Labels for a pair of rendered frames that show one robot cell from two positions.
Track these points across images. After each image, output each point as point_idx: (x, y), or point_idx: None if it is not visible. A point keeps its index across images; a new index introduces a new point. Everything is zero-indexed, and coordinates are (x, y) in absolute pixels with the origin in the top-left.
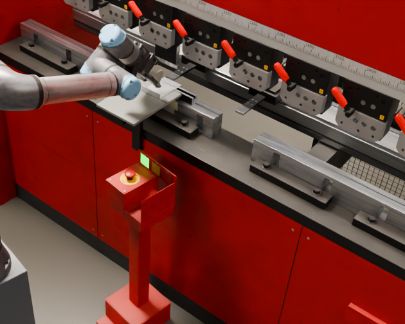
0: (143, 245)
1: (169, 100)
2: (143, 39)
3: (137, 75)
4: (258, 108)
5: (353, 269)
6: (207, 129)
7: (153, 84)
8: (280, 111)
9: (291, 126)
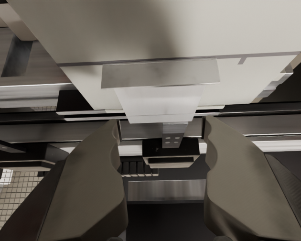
0: None
1: (73, 78)
2: (300, 136)
3: (247, 174)
4: (54, 115)
5: None
6: None
7: (80, 157)
8: (13, 130)
9: None
